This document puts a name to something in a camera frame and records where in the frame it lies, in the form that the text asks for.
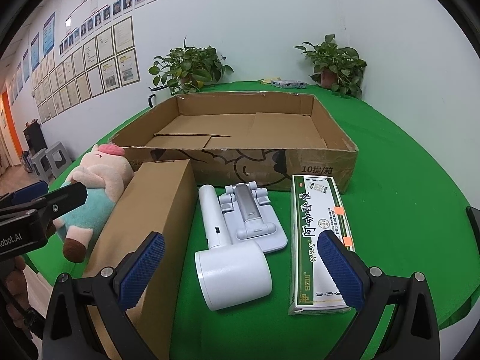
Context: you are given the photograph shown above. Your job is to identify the right potted green plant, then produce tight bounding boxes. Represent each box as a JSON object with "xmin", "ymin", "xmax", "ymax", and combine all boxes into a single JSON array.
[{"xmin": 295, "ymin": 34, "xmax": 367, "ymax": 99}]

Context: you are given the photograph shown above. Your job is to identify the framed certificates on wall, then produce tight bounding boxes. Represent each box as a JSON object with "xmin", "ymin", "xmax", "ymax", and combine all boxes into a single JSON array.
[{"xmin": 5, "ymin": 15, "xmax": 142, "ymax": 125}]

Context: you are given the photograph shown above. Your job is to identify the white mug black handle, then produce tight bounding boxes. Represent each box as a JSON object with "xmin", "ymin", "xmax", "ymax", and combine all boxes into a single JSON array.
[{"xmin": 147, "ymin": 85, "xmax": 170, "ymax": 108}]

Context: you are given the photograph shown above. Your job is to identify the pink teal plush pig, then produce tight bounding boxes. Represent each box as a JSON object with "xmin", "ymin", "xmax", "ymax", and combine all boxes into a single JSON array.
[{"xmin": 54, "ymin": 143, "xmax": 134, "ymax": 263}]

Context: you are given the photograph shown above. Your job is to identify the white folding phone stand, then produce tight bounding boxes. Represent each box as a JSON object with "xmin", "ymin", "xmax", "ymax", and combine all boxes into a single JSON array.
[{"xmin": 219, "ymin": 181, "xmax": 288, "ymax": 254}]

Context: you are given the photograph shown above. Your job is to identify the left potted green plant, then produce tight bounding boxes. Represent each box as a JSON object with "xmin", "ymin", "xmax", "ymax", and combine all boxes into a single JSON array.
[{"xmin": 148, "ymin": 39, "xmax": 233, "ymax": 95}]

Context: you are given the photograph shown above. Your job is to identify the brown cardboard insert box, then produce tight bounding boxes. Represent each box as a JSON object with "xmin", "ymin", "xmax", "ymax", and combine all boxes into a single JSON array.
[{"xmin": 84, "ymin": 160, "xmax": 198, "ymax": 359}]

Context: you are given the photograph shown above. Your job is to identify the small items on table back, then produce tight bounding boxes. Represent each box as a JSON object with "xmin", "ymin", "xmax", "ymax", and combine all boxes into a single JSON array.
[{"xmin": 259, "ymin": 77, "xmax": 308, "ymax": 89}]

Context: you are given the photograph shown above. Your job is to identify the grey plastic stool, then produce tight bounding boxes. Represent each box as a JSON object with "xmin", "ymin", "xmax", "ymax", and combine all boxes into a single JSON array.
[
  {"xmin": 46, "ymin": 141, "xmax": 72, "ymax": 179},
  {"xmin": 31, "ymin": 149, "xmax": 52, "ymax": 183}
]

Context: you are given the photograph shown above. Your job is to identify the blue wall posters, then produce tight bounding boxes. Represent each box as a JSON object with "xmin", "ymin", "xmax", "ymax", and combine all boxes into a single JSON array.
[{"xmin": 14, "ymin": 7, "xmax": 58, "ymax": 86}]

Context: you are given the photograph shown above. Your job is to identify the person's left hand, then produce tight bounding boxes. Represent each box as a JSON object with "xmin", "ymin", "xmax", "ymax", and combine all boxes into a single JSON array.
[{"xmin": 3, "ymin": 256, "xmax": 32, "ymax": 340}]

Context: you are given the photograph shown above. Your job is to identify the potted green plant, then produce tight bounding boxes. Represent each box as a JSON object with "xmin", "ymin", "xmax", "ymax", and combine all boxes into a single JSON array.
[
  {"xmin": 295, "ymin": 34, "xmax": 367, "ymax": 99},
  {"xmin": 148, "ymin": 39, "xmax": 233, "ymax": 95}
]

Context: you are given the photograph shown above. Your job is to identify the black flat device table edge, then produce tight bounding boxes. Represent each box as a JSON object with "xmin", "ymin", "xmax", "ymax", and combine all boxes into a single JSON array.
[{"xmin": 465, "ymin": 205, "xmax": 480, "ymax": 248}]

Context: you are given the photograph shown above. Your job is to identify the green white long carton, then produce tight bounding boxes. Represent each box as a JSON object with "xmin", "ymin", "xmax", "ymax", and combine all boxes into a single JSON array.
[{"xmin": 289, "ymin": 175, "xmax": 355, "ymax": 316}]

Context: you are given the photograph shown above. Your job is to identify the large open cardboard box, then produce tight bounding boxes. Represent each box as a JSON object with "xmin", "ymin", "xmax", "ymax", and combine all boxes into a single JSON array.
[{"xmin": 112, "ymin": 92, "xmax": 359, "ymax": 192}]

